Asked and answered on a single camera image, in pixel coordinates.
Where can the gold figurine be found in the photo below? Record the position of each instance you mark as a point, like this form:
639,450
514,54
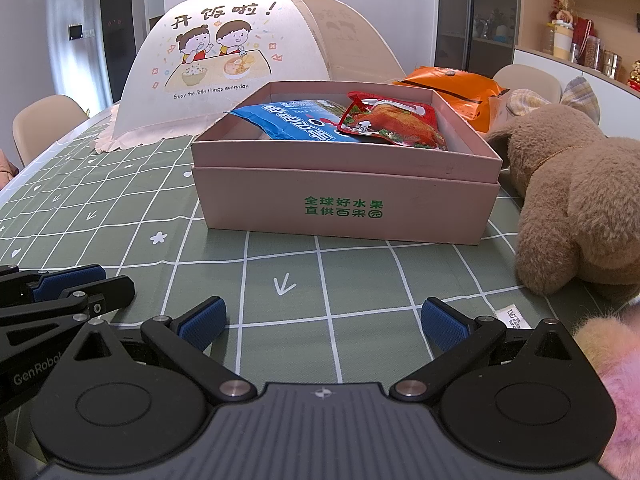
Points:
635,76

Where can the dark door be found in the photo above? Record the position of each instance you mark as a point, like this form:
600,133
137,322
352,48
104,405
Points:
117,35

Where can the glass door cabinet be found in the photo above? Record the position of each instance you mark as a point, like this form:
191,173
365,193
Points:
475,10

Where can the pink cloth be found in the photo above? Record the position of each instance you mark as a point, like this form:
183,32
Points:
6,170

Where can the brown glass jar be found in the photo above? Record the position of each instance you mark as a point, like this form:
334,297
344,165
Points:
592,55

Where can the large blue snack packet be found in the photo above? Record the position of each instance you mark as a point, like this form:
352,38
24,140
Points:
285,117

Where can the beige chair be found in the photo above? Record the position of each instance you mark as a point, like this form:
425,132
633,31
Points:
530,82
45,130

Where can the yellow white cup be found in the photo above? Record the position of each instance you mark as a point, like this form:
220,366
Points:
562,42

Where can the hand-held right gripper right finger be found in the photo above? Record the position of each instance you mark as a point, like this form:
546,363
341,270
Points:
445,327

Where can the red bag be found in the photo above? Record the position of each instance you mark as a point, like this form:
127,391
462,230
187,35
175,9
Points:
584,30

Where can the printed mesh food cover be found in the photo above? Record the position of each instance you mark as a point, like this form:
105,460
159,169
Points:
150,110

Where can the brown plush toy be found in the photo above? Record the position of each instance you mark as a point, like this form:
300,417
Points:
580,195

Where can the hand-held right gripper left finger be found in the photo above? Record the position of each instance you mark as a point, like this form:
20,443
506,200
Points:
202,327

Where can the doll figurine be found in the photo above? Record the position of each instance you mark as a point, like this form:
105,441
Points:
562,10

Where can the pink cardboard box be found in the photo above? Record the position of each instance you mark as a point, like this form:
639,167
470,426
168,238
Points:
250,195

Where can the pink plush toy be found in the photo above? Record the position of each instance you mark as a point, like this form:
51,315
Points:
620,390

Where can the red chicken packet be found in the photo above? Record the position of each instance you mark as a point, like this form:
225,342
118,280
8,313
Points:
395,122

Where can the orange bag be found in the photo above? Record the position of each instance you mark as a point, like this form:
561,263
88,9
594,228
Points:
450,87

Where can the wall control panel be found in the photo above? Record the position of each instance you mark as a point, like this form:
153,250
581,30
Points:
81,32

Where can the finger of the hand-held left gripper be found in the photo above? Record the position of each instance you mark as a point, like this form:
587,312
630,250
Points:
70,279
110,292

